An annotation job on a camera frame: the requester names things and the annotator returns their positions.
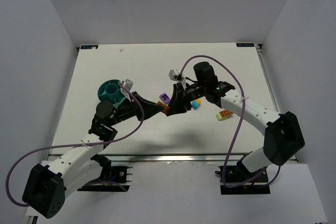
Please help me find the teal blue lego brick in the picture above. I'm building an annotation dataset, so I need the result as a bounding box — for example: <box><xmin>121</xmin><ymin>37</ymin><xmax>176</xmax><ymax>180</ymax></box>
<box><xmin>191</xmin><ymin>101</ymin><xmax>200</xmax><ymax>110</ymax></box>

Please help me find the brown orange lego brick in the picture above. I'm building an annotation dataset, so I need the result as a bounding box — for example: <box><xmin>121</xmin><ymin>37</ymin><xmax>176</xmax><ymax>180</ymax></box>
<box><xmin>156</xmin><ymin>101</ymin><xmax>170</xmax><ymax>114</ymax></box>

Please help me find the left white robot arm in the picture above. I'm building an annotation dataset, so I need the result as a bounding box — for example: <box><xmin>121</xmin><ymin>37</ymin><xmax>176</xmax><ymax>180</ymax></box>
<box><xmin>23</xmin><ymin>92</ymin><xmax>163</xmax><ymax>219</ymax></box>

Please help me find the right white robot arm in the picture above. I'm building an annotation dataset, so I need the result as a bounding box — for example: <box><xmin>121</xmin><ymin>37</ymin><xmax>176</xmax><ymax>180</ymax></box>
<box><xmin>166</xmin><ymin>62</ymin><xmax>305</xmax><ymax>174</ymax></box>

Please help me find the purple hollow lego brick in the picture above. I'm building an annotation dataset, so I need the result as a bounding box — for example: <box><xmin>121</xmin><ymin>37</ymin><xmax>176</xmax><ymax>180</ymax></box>
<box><xmin>159</xmin><ymin>93</ymin><xmax>171</xmax><ymax>105</ymax></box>

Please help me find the teal divided round container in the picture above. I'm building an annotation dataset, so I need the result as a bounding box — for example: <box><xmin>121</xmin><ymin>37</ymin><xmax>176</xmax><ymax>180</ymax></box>
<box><xmin>97</xmin><ymin>79</ymin><xmax>126</xmax><ymax>108</ymax></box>

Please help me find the orange studded lego brick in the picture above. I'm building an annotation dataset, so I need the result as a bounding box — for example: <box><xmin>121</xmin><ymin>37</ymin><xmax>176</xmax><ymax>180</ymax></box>
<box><xmin>219</xmin><ymin>110</ymin><xmax>233</xmax><ymax>119</ymax></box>

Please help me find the pale yellow-green lego brick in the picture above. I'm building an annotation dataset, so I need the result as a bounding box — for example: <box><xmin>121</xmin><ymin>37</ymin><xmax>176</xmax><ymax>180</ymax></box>
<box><xmin>216</xmin><ymin>113</ymin><xmax>225</xmax><ymax>121</ymax></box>

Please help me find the right blue corner label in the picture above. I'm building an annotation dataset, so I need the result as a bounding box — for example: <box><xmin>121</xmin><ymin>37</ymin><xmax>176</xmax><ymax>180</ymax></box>
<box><xmin>236</xmin><ymin>42</ymin><xmax>255</xmax><ymax>47</ymax></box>

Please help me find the blue corner label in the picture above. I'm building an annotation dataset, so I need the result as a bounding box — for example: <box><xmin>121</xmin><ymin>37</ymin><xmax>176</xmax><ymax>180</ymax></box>
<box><xmin>80</xmin><ymin>45</ymin><xmax>98</xmax><ymax>50</ymax></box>
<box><xmin>236</xmin><ymin>42</ymin><xmax>255</xmax><ymax>47</ymax></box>

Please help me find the left blue corner label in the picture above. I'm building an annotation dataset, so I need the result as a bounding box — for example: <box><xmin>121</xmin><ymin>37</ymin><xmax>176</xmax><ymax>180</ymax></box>
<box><xmin>80</xmin><ymin>45</ymin><xmax>98</xmax><ymax>50</ymax></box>

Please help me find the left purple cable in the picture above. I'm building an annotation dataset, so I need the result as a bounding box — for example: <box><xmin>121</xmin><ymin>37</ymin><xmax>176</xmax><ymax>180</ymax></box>
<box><xmin>5</xmin><ymin>81</ymin><xmax>145</xmax><ymax>207</ymax></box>

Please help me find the purple cable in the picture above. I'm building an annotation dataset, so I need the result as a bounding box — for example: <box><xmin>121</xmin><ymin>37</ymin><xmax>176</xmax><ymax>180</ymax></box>
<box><xmin>180</xmin><ymin>55</ymin><xmax>280</xmax><ymax>189</ymax></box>
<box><xmin>5</xmin><ymin>81</ymin><xmax>145</xmax><ymax>207</ymax></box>

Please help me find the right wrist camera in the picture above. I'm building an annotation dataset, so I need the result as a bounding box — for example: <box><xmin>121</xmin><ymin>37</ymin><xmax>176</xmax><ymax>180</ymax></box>
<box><xmin>169</xmin><ymin>69</ymin><xmax>186</xmax><ymax>85</ymax></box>

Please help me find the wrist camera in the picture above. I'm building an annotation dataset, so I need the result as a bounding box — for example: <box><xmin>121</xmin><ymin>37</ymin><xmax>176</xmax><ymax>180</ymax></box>
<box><xmin>119</xmin><ymin>79</ymin><xmax>133</xmax><ymax>100</ymax></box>
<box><xmin>169</xmin><ymin>69</ymin><xmax>186</xmax><ymax>85</ymax></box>

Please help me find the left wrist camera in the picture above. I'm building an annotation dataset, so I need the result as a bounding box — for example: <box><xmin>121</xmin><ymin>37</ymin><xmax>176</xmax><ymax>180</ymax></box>
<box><xmin>119</xmin><ymin>79</ymin><xmax>133</xmax><ymax>100</ymax></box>

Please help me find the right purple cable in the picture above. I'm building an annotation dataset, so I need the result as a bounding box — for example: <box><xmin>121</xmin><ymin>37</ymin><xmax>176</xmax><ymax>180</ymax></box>
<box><xmin>180</xmin><ymin>55</ymin><xmax>280</xmax><ymax>189</ymax></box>

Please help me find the aluminium table rail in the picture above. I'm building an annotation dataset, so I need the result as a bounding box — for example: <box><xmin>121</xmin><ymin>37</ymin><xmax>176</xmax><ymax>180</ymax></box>
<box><xmin>103</xmin><ymin>153</ymin><xmax>253</xmax><ymax>164</ymax></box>

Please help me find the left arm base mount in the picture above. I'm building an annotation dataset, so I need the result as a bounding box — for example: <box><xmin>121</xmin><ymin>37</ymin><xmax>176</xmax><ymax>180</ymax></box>
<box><xmin>77</xmin><ymin>154</ymin><xmax>133</xmax><ymax>193</ymax></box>

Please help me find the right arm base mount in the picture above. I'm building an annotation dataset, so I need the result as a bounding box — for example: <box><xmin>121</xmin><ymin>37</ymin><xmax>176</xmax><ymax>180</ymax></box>
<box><xmin>215</xmin><ymin>161</ymin><xmax>270</xmax><ymax>195</ymax></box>

